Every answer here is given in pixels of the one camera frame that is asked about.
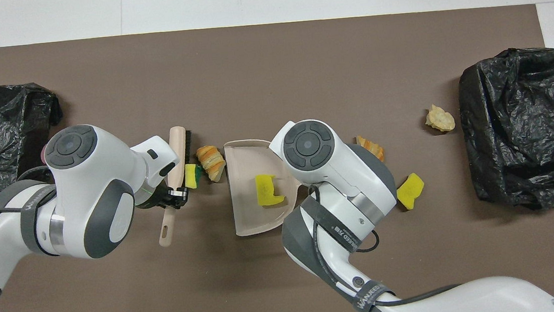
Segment notched yellow sponge piece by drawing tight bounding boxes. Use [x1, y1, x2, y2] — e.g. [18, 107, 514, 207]
[254, 173, 287, 207]

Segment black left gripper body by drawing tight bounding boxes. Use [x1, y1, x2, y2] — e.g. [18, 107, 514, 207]
[135, 184, 174, 212]

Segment striped croissant bread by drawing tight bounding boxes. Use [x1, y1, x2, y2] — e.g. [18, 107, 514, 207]
[195, 144, 228, 184]

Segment pale bread chunk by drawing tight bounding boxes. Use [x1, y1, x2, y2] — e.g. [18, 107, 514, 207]
[424, 102, 456, 134]

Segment beige plastic dustpan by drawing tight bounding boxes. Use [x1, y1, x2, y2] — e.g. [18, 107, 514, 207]
[223, 134, 309, 238]

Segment brown table mat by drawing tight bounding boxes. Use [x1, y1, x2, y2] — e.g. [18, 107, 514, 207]
[0, 0, 554, 312]

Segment beige hand brush black bristles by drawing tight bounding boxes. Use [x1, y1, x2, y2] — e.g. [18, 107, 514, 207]
[149, 126, 201, 248]

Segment orange striped croissant piece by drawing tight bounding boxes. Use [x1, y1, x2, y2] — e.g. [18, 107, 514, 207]
[356, 134, 386, 164]

